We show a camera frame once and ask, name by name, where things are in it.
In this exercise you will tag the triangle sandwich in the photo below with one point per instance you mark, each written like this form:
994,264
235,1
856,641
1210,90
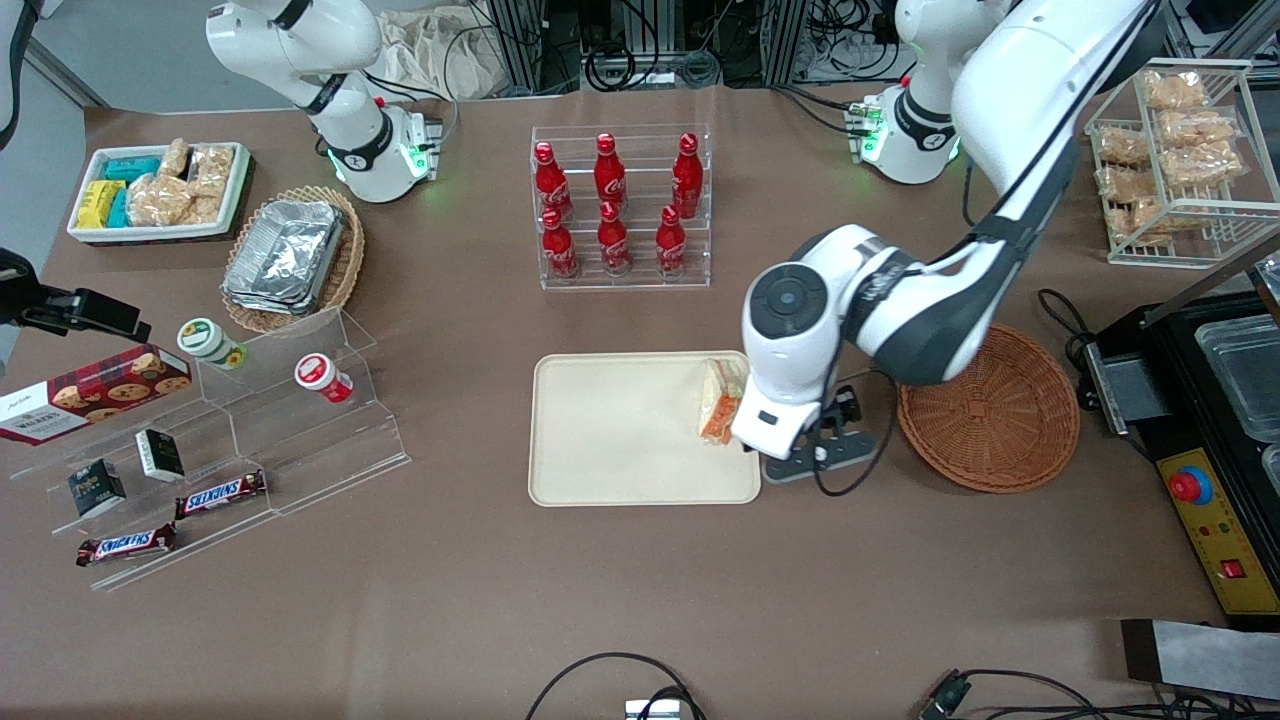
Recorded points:
718,410

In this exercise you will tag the clear acrylic bottle rack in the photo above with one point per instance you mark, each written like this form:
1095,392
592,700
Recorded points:
640,283

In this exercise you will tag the teal snack pack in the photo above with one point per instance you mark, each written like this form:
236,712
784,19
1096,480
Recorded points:
132,168
119,210

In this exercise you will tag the small dark tea box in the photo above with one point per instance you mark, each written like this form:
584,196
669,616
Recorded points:
160,455
97,488

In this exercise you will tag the clear plastic container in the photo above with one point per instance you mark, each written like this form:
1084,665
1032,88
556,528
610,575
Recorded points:
1245,375

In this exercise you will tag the oval tan wicker basket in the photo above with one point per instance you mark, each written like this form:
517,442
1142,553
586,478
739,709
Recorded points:
350,260

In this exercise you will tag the red lid yogurt cup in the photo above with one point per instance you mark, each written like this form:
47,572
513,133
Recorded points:
320,376

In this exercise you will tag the red cola bottle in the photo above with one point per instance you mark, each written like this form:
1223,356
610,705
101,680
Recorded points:
559,250
670,248
610,175
553,185
687,180
613,245

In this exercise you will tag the white rectangular snack tray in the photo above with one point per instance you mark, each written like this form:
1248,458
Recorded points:
230,215

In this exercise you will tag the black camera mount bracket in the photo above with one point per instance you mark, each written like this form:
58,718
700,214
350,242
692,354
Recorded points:
835,455

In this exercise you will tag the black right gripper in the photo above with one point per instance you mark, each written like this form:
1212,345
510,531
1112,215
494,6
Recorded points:
28,303

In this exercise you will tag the red emergency stop button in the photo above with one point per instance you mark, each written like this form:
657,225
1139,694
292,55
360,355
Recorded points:
1190,486

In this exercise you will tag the grey black flat strip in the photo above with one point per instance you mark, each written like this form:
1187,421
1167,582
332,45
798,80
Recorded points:
1210,655

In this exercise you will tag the red tartan cookie box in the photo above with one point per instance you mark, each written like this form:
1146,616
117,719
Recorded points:
100,392

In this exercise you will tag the beige cloth bag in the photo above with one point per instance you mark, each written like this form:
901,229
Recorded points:
430,55

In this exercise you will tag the clear rice cracker pack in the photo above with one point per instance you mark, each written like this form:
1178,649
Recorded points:
158,200
212,170
205,210
175,158

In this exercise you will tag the round brown wicker basket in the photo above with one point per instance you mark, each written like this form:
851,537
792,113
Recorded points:
1000,420

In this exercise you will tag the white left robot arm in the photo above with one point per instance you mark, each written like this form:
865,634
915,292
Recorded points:
800,300

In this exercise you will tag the stacked foil containers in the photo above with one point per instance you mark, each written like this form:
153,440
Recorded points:
285,255

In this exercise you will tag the snickers chocolate bar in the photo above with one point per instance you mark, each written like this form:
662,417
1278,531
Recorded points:
220,494
125,545

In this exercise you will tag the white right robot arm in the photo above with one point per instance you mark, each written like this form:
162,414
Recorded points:
350,130

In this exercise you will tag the clear acrylic step display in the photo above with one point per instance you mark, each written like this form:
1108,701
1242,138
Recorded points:
300,450

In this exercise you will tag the bagged fried snack pack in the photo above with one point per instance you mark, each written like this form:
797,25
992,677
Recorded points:
1135,222
1125,183
1172,90
1122,148
1205,166
1198,130

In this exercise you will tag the yellow snack pack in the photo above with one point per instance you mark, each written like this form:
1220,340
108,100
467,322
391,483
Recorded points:
98,205

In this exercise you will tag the black machine yellow panel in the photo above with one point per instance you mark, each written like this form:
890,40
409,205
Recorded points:
1220,540

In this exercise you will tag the beige plastic tray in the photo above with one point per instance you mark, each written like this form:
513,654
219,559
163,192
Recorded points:
620,430

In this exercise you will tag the grey metal flap plate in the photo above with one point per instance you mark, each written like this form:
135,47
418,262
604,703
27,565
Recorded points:
1130,392

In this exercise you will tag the green lid yogurt cup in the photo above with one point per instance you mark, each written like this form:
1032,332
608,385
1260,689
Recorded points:
208,342

